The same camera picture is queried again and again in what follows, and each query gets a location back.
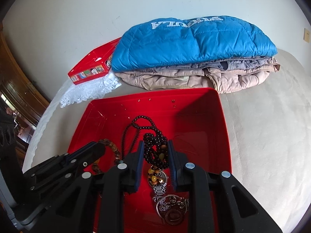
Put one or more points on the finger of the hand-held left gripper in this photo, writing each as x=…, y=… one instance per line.
x=81, y=151
x=93, y=157

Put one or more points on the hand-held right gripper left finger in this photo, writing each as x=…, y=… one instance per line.
x=139, y=166

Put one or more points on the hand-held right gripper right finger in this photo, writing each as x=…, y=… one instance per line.
x=171, y=166

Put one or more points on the silver wristwatch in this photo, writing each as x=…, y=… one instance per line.
x=163, y=178

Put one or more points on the red plastic tray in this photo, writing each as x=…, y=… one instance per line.
x=194, y=131

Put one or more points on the silver bangle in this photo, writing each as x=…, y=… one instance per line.
x=159, y=211

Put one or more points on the white lace cloth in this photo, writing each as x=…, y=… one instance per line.
x=85, y=92

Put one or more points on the red printed box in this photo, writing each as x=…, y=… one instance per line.
x=87, y=63

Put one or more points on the wooden cabinet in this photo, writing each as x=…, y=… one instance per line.
x=17, y=87

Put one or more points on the beige padded jacket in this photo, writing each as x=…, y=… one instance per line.
x=233, y=80

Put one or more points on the grey folded garment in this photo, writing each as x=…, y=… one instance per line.
x=233, y=65

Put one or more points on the blue quilted jacket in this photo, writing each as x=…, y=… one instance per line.
x=192, y=43

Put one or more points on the beige wall socket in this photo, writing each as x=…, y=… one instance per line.
x=306, y=34

